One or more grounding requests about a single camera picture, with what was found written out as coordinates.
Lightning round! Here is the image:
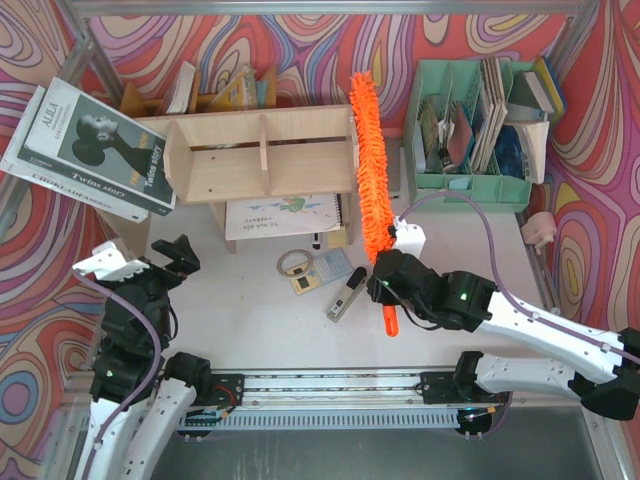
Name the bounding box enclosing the small stapler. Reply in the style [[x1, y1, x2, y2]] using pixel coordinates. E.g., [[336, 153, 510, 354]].
[[326, 266, 368, 323]]

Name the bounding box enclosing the orange microfiber duster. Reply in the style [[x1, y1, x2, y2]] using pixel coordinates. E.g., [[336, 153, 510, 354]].
[[348, 71, 401, 339]]

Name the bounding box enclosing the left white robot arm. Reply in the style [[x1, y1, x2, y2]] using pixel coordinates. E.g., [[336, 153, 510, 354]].
[[72, 235, 212, 479]]

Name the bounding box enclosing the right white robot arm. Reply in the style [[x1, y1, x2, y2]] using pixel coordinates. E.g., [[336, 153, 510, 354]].
[[367, 250, 639, 421]]

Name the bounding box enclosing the light wooden bookshelf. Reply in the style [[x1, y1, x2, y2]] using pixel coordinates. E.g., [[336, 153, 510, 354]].
[[140, 105, 359, 242]]

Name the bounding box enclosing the spiral sketchbook with frog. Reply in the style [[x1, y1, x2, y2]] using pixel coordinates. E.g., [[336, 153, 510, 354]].
[[225, 194, 342, 241]]

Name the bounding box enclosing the small beige box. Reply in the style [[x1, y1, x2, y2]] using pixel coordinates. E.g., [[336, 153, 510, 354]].
[[287, 265, 321, 295]]

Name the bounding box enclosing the grey notebook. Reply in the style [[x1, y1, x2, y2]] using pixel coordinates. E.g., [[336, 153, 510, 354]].
[[385, 138, 401, 198]]

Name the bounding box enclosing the white book under magazine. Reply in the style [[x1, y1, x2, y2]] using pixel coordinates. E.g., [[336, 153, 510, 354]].
[[1, 86, 148, 223]]

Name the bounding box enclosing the pink pig figurine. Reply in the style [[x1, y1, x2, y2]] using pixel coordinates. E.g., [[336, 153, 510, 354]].
[[521, 211, 557, 255]]

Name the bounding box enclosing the mint green desk organizer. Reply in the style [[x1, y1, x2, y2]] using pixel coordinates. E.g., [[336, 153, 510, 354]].
[[402, 59, 532, 213]]

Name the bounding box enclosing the red brown booklet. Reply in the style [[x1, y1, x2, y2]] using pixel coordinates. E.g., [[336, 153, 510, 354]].
[[446, 102, 474, 170]]

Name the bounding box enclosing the white book in rack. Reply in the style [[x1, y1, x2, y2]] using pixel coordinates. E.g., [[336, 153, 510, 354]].
[[162, 61, 196, 115]]

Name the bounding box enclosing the yellow book in rack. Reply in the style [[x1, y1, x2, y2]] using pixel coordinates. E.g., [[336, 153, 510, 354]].
[[205, 64, 258, 112]]

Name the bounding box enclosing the large Twins story magazine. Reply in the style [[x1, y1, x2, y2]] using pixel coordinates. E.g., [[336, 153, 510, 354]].
[[6, 77, 176, 222]]

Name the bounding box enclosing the blue patterned book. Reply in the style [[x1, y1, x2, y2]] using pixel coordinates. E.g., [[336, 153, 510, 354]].
[[494, 125, 524, 179]]

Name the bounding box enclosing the white open book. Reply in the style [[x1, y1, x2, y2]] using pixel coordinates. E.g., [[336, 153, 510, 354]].
[[512, 121, 549, 184]]

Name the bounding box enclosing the grey book on organizer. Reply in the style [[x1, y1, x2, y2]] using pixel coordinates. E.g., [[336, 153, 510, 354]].
[[508, 71, 555, 114]]

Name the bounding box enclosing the blue yellow book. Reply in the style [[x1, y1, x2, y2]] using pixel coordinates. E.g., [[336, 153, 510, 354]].
[[533, 56, 566, 117]]

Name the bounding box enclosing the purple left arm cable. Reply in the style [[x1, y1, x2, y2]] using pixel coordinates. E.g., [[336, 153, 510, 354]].
[[74, 272, 164, 476]]

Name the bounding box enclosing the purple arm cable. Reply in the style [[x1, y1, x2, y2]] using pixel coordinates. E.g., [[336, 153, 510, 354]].
[[399, 191, 640, 366], [74, 272, 164, 476]]

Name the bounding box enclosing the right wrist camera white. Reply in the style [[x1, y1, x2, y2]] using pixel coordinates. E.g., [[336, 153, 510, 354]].
[[393, 217, 426, 258]]

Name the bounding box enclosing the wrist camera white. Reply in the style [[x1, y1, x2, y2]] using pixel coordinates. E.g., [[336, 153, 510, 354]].
[[393, 217, 426, 258], [72, 238, 150, 281]]

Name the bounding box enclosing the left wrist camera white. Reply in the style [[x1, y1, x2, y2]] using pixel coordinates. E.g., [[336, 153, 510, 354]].
[[72, 238, 150, 281]]

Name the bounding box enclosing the tape roll ring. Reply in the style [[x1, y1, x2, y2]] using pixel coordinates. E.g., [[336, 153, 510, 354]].
[[277, 248, 315, 277]]

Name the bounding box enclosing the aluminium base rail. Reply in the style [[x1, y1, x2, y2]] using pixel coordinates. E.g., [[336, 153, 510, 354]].
[[64, 364, 611, 431]]

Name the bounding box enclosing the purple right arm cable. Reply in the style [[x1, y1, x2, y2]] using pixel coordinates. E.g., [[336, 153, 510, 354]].
[[399, 191, 640, 366]]

